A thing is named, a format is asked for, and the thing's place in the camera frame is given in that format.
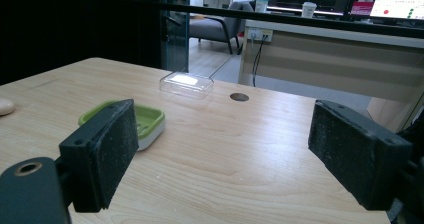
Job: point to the white paper cup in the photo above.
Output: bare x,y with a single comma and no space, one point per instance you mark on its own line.
308,9

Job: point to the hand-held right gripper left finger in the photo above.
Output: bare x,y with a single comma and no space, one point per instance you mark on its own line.
100,157

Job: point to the beige office desk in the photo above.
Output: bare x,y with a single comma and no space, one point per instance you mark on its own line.
333,64

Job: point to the green and white soap dish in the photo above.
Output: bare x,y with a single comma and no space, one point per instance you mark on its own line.
150,120

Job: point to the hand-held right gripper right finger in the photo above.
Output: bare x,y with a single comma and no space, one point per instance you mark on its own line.
353,150

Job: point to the white wall socket strip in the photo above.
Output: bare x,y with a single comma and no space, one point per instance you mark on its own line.
260,34

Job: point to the pale pink soap bar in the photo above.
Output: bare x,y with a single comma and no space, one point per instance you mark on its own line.
5,106

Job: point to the teal capped water bottle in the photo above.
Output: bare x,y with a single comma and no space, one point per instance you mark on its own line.
262,2

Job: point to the grey armchair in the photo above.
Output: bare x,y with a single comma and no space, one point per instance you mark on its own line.
213,25

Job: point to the glass partition panel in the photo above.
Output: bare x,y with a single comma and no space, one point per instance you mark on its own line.
175,27

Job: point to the clear plastic soap dish lid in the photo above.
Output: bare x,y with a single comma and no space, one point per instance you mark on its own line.
186,84

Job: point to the bright computer monitor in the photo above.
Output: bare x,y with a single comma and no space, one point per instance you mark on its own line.
398,0

